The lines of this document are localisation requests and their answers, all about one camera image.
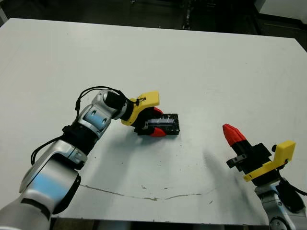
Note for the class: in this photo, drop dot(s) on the black background stand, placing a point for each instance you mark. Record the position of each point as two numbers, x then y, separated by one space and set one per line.
186 14

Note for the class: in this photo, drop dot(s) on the black glossy box lid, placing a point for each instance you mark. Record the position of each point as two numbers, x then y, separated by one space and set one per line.
171 123

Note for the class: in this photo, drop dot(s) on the white background cabinet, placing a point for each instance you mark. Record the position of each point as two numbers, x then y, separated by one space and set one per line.
283 7

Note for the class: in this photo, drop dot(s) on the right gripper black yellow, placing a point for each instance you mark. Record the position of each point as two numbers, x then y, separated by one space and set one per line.
259 163

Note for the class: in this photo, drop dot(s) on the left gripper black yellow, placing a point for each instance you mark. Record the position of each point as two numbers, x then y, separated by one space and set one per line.
141 105

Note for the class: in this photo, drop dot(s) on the grey background furniture edge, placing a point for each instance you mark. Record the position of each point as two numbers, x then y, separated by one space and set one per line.
2 15

